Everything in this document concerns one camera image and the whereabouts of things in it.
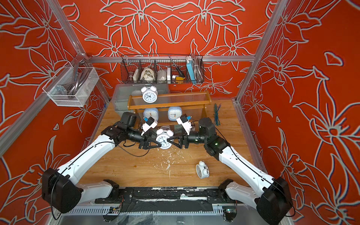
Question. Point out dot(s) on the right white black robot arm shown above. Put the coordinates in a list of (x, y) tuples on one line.
[(269, 196)]

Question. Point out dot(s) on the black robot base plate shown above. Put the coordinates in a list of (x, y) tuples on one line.
[(169, 199)]

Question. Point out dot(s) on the white mesh wall basket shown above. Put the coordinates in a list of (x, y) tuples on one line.
[(72, 85)]

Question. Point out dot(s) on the white cloth in basket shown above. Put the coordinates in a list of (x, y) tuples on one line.
[(148, 75)]

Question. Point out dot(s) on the wooden two-tier shelf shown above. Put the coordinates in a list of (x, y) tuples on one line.
[(193, 104)]

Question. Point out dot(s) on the black wire wall basket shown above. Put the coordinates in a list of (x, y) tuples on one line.
[(168, 68)]

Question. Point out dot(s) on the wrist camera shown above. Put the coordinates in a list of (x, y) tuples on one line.
[(184, 120), (149, 123)]

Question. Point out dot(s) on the blue box in basket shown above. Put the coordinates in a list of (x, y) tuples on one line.
[(190, 68)]

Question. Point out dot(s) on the blue rounded alarm clock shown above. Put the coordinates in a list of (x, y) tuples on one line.
[(174, 113), (151, 112)]

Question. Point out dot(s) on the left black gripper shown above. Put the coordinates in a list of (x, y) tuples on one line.
[(145, 140)]

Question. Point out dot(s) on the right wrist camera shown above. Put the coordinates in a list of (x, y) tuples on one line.
[(184, 120)]

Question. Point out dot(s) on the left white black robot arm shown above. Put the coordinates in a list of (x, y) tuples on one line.
[(60, 186)]

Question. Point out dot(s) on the clear plastic storage bin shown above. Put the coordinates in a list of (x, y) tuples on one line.
[(123, 91)]

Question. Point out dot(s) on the white twin-bell clock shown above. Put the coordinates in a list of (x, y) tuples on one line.
[(163, 134), (202, 170), (149, 94)]

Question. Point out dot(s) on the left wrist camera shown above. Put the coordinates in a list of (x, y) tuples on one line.
[(149, 123)]

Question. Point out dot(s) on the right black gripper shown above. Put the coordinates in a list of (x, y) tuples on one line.
[(184, 140)]

